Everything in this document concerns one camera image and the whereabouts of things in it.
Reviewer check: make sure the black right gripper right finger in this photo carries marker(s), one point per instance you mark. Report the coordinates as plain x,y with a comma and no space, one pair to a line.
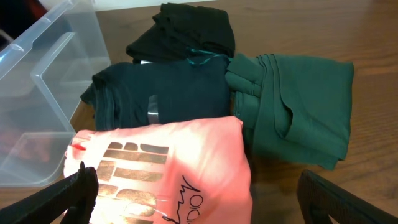
321,201

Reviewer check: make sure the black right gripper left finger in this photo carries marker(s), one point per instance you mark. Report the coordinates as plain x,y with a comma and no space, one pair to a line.
74,197

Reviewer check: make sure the dark green garment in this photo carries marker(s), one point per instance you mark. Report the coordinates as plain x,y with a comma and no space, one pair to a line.
294,108

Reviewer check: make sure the dark navy shirt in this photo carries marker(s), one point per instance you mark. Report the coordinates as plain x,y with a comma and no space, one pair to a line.
127,95

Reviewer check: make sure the pink printed t-shirt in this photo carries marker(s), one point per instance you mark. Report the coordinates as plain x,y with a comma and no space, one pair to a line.
188,172

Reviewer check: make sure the clear plastic storage container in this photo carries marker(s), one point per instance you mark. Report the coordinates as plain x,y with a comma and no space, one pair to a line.
43,74

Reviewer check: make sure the black shirt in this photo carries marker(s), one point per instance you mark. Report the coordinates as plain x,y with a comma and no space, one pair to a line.
179,28

